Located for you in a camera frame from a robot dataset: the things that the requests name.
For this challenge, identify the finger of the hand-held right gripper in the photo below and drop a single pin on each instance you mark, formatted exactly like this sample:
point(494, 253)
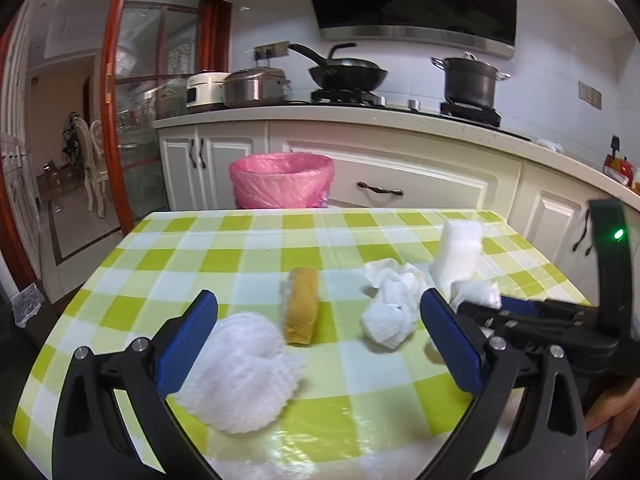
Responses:
point(522, 303)
point(490, 316)

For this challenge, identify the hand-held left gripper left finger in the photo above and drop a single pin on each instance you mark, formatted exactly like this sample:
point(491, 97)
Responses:
point(185, 345)

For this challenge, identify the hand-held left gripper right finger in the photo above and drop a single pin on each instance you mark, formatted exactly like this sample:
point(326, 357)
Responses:
point(450, 340)

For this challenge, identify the white foam fruit net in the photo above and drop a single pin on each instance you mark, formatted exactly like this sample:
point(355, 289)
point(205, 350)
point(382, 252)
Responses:
point(245, 375)

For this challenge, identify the tall white foam block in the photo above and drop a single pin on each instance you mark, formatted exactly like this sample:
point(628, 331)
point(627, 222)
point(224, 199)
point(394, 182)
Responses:
point(457, 252)

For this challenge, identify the bin with pink bag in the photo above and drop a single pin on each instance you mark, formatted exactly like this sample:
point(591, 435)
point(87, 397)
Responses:
point(280, 185)

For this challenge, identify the person's right hand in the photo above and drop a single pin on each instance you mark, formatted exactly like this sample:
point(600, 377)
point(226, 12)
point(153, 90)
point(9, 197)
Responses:
point(620, 410)

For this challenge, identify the white lower kitchen cabinet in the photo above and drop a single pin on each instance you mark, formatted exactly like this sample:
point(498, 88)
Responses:
point(430, 180)

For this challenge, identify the green checked tablecloth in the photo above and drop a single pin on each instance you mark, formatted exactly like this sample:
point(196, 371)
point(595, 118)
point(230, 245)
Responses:
point(325, 425)

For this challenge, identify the black floor bin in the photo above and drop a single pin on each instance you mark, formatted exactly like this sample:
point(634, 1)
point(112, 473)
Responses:
point(27, 305)

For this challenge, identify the black-capped sauce bottle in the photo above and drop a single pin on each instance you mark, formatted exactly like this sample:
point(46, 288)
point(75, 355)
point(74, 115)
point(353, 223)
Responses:
point(612, 157)

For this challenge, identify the white dining chair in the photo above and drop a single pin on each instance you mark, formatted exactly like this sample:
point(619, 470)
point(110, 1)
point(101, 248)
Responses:
point(92, 160)

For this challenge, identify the cardboard boxes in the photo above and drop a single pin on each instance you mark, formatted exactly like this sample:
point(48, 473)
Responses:
point(55, 175)

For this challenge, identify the dark stockpot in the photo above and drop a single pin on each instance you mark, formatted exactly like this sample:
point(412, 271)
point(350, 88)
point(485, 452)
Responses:
point(470, 85)

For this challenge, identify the dark cloth on chair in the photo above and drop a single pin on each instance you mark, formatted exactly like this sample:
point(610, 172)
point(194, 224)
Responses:
point(70, 140)

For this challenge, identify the red wooden sliding door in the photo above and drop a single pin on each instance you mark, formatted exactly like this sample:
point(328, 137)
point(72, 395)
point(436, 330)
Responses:
point(112, 110)

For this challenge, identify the white rice cooker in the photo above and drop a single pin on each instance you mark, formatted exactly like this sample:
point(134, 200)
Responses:
point(202, 92)

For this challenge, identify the silver pressure cooker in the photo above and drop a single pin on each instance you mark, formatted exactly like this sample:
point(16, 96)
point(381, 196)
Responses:
point(250, 90)

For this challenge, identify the black gas stove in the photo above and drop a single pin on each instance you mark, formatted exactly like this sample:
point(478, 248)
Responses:
point(345, 96)

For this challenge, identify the black wok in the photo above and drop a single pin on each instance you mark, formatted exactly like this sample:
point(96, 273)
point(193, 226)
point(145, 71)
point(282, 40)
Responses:
point(350, 75)

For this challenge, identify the black range hood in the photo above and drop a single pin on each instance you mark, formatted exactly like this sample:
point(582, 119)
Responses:
point(410, 0)

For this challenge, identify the wall switch plate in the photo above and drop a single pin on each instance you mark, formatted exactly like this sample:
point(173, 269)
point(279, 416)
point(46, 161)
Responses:
point(590, 94)

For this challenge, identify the wall power outlet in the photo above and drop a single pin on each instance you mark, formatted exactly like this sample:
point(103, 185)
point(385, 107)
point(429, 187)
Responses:
point(271, 49)

